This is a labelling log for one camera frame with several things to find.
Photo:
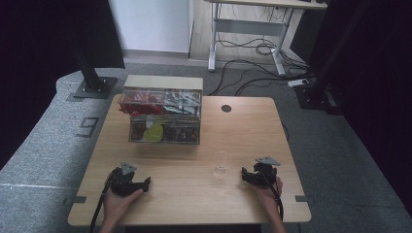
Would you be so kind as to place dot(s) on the dark red dried pieces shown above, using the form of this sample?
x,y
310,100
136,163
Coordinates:
x,y
137,131

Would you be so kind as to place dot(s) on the person's right hand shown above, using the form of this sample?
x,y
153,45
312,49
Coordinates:
x,y
267,196

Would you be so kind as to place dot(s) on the pile of red packets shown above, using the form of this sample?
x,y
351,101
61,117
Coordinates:
x,y
142,104

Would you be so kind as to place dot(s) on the clear glass cup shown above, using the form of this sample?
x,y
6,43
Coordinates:
x,y
222,163

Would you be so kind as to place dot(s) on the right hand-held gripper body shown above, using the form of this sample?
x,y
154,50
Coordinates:
x,y
266,174

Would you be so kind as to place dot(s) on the dark dried tea pieces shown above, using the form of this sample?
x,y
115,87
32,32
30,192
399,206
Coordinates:
x,y
181,134

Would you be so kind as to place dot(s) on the white-legged desk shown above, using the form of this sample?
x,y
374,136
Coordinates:
x,y
249,27

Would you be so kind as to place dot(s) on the black metal stand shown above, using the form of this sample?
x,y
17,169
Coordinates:
x,y
319,87
92,84

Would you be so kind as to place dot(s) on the black table grommet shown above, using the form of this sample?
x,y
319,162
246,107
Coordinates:
x,y
226,108

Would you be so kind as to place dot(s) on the pile of silver packets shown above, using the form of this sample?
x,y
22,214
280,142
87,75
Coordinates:
x,y
183,103

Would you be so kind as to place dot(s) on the yellow-green dried fruit slices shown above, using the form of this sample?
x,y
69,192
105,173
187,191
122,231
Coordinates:
x,y
154,133

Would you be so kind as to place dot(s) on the white power strip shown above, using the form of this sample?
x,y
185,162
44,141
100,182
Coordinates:
x,y
298,82

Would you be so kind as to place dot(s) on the white panel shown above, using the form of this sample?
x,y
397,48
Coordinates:
x,y
152,26

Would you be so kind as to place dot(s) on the clear acrylic organizer box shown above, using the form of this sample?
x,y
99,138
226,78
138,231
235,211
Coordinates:
x,y
168,84

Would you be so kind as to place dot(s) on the person's left hand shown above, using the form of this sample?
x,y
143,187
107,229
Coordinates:
x,y
117,204

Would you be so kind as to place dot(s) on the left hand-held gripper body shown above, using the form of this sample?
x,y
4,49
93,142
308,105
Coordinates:
x,y
122,184

